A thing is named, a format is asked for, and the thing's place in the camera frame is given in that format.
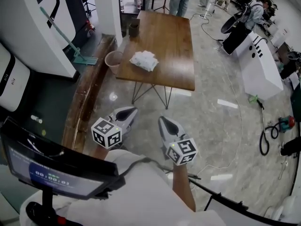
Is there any dark green cabinet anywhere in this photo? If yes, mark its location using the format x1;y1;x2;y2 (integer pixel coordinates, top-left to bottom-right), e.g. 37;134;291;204
290;81;301;122

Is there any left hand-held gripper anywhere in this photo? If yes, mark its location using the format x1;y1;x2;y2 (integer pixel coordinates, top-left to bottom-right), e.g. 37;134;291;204
91;106;139;149

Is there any black monitor screen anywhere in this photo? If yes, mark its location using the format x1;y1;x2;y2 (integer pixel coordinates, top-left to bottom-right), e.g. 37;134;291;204
0;116;120;200

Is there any white air purifier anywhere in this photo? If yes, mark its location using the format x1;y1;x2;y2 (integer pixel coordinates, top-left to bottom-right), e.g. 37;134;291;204
0;42;31;113

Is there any person's left forearm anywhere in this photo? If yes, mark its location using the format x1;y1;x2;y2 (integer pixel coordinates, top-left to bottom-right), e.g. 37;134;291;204
92;146;111;161

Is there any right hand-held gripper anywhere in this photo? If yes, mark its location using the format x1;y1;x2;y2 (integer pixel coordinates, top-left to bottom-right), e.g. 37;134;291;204
158;116;198;166

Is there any green and red vacuum cleaner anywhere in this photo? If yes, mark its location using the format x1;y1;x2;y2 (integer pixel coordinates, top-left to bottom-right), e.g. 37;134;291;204
248;94;296;157

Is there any teal flat mop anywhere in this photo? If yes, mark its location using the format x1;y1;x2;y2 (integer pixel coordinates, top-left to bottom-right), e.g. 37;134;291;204
39;6;99;66

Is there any small clear plastic bottle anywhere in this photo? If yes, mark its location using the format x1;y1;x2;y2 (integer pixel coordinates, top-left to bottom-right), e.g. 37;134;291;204
30;114;44;124

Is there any black frying pan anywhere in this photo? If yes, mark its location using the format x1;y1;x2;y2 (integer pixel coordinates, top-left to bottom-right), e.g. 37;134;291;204
220;15;238;34

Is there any person in white shirt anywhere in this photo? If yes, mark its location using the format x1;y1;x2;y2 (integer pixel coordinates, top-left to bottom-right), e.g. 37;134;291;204
20;149;226;226

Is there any person's right forearm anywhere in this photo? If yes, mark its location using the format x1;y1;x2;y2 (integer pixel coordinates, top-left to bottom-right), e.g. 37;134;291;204
172;163;197;213

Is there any worn wooden step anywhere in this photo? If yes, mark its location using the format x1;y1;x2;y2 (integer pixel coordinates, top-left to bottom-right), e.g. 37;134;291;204
62;33;118;152

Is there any white kitchen counter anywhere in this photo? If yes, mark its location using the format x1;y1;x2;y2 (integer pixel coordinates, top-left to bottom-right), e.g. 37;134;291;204
231;31;285;101

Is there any white plastic seat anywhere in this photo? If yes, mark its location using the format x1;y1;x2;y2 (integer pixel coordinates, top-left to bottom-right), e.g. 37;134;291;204
263;195;301;222

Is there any black curved bar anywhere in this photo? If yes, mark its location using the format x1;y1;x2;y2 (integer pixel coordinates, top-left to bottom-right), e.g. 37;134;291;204
188;173;301;226

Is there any pink plastic wastebasket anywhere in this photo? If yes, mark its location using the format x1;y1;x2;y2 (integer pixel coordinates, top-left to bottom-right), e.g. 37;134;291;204
104;51;124;75

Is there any black monitor mount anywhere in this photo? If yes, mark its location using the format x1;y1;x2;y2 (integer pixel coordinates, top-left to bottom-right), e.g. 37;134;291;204
25;187;71;226

